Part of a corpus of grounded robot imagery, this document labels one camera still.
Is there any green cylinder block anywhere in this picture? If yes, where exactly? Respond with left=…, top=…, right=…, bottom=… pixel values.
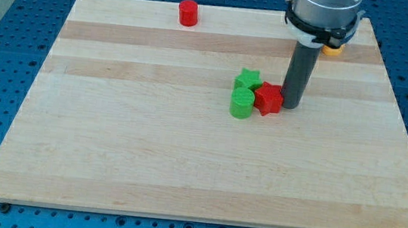
left=229, top=87, right=255, bottom=119

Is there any red cylinder block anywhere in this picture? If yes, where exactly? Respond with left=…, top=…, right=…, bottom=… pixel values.
left=178, top=0, right=199, bottom=27

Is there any green star block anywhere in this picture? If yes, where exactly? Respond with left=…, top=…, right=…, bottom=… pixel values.
left=233, top=68, right=263, bottom=91

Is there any light wooden board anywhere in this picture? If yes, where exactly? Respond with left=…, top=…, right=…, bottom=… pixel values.
left=0, top=0, right=408, bottom=228

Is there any red star block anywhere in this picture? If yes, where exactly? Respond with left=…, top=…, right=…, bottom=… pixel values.
left=254, top=82, right=284, bottom=116

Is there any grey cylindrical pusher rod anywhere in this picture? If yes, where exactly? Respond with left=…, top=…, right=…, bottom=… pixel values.
left=281, top=42, right=320, bottom=109

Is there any yellow hexagon block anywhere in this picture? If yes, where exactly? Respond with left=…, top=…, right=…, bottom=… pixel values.
left=322, top=45, right=345, bottom=57

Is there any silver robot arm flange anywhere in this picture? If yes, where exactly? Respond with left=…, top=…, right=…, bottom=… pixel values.
left=285, top=0, right=364, bottom=49

